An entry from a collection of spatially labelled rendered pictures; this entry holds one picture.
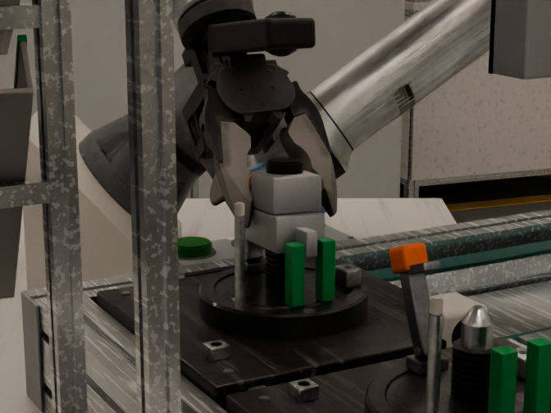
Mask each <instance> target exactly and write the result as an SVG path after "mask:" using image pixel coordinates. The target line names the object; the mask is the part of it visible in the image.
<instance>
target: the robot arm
mask: <svg viewBox="0 0 551 413"><path fill-rule="evenodd" d="M253 6H254V4H253V0H173V22H174V25H175V28H176V30H177V31H178V32H179V35H180V40H181V42H182V45H183V46H184V48H185V50H184V51H183V53H182V57H183V60H184V64H183V65H182V66H181V67H180V68H179V69H178V70H177V71H176V72H175V147H176V186H177V214H178V212H179V211H180V208H181V207H182V205H183V204H184V201H185V199H186V198H187V197H188V195H189V192H190V191H191V189H192V187H193V186H194V184H195V182H196V181H197V179H198V178H199V177H200V176H201V175H202V174H203V173H204V172H205V171H207V172H208V174H209V175H210V176H211V177H212V185H211V188H210V201H211V204H212V205H213V206H217V205H219V204H221V203H223V202H225V203H226V204H227V206H228V207H229V208H230V210H231V212H232V213H233V215H235V203H236V202H243V203H244V207H245V214H244V215H245V228H247V229H248V227H249V226H250V224H251V218H252V212H253V196H252V194H251V192H250V189H249V186H248V182H249V179H250V176H251V174H250V172H249V171H250V170H253V171H255V170H266V161H268V160H269V159H272V158H296V159H300V160H301V161H303V170H305V171H308V172H311V173H314V174H317V175H320V176H321V210H320V211H319V212H321V213H324V214H325V213H326V212H327V214H328V215H329V217H332V216H334V215H335V214H336V212H337V184H336V180H337V179H338V178H339V177H340V176H341V175H343V174H344V173H345V172H347V171H348V165H349V159H350V155H351V153H352V151H353V150H355V149H356V148H358V147H359V146H361V145H362V144H363V143H365V142H366V141H367V140H368V139H369V138H371V137H372V136H374V135H375V134H377V133H378V132H380V131H381V130H382V129H383V128H384V127H386V126H387V125H389V124H390V123H391V122H393V121H394V120H396V119H397V118H399V117H400V116H401V115H402V114H403V113H405V112H406V111H408V110H409V109H410V108H412V107H413V106H415V105H416V104H418V103H419V102H420V101H421V100H422V99H424V98H425V97H427V96H428V95H429V94H431V93H432V92H434V91H435V90H436V89H437V88H439V87H440V86H441V85H443V84H444V83H446V82H447V81H448V80H450V79H451V78H453V77H454V76H455V75H456V74H458V73H459V72H460V71H462V70H463V69H465V68H466V67H467V66H469V65H470V64H471V63H472V62H474V61H475V60H477V59H478V58H479V57H481V56H482V55H484V54H485V53H486V52H488V51H489V49H490V17H491V0H433V1H431V2H430V3H428V4H427V5H426V6H424V7H423V8H422V9H421V10H419V11H418V12H416V13H415V14H414V15H412V16H411V17H409V18H408V19H407V20H405V21H404V22H403V23H402V24H401V25H399V26H398V27H396V28H395V29H393V30H392V31H390V32H389V33H388V34H387V35H386V36H384V37H383V38H382V39H380V40H379V41H377V42H376V43H374V44H373V45H372V46H370V47H369V48H368V49H367V50H365V51H364V52H362V53H361V54H360V55H358V56H357V57H355V58H354V59H353V60H351V61H350V62H349V63H348V64H347V65H345V66H344V67H342V68H341V69H339V70H338V71H336V72H335V73H334V74H333V75H332V76H330V77H329V78H328V79H326V80H325V81H323V82H322V83H321V84H319V85H318V86H316V87H315V88H314V89H313V90H311V91H310V92H309V93H304V92H303V91H302V90H301V88H300V87H299V86H298V82H297V81H294V82H292V83H291V81H290V79H289V77H288V76H287V75H288V74H289V72H288V71H287V70H285V69H283V68H282V67H280V66H278V65H277V62H276V60H266V57H265V55H264V54H263V53H260V54H247V52H265V51H266V52H268V53H270V54H271V55H273V56H277V57H285V56H288V55H290V54H292V53H294V52H296V51H297V49H302V48H313V47H314V46H315V44H316V34H315V21H314V20H313V19H312V18H296V16H294V15H292V14H291V13H288V12H286V11H276V12H273V13H271V14H270V15H268V16H265V18H264V19H257V17H256V15H255V12H254V10H253ZM79 150H80V155H81V156H82V158H83V160H84V163H85V165H86V166H87V167H88V168H89V170H90V172H91V173H92V175H93V176H94V178H95V179H96V180H97V181H98V182H99V183H100V184H101V186H102V187H103V188H104V189H105V190H106V191H107V193H108V194H109V195H110V196H111V197H112V198H113V199H114V200H115V201H116V202H117V203H118V204H119V205H120V206H121V207H122V208H123V209H125V210H126V211H127V212H128V213H129V214H131V198H130V145H129V119H128V114H127V115H125V116H122V117H121V118H119V119H117V120H114V121H112V122H110V123H108V124H106V125H104V126H102V127H100V128H98V129H95V130H93V131H92V132H90V133H89V134H88V135H87V136H86V137H85V138H84V139H83V140H82V141H81V142H80V143H79Z"/></svg>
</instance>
